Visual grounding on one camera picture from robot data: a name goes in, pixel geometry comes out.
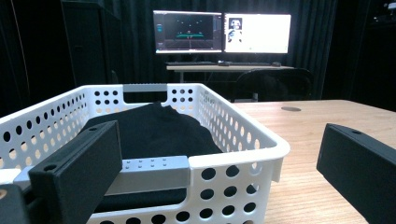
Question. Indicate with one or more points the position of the dark-screen computer monitor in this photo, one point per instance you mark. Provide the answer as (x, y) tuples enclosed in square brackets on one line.
[(186, 31)]

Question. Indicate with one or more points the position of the black cloth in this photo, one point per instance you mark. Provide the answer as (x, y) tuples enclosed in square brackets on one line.
[(155, 130)]

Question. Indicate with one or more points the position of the wooden monitor desk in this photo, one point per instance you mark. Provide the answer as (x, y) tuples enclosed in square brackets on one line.
[(218, 67)]

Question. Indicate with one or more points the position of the black office chair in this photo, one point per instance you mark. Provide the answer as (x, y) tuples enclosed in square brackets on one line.
[(274, 84)]

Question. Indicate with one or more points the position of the white perforated plastic basket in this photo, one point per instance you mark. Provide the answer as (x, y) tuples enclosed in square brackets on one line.
[(227, 161)]

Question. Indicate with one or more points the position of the black computer mouse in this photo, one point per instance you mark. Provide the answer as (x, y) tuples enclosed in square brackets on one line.
[(276, 64)]

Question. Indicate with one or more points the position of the black keyboard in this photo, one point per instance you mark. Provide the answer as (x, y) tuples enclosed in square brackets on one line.
[(191, 63)]

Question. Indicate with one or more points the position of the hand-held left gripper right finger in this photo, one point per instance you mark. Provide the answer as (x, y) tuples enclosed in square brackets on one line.
[(358, 168)]

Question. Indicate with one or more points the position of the white-screen computer monitor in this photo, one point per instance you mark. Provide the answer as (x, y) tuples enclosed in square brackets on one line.
[(264, 34)]

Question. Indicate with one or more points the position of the dark cabinet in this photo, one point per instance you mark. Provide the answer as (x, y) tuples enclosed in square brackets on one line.
[(87, 46)]

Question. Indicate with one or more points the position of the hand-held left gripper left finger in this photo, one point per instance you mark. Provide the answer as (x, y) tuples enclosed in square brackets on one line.
[(77, 171)]

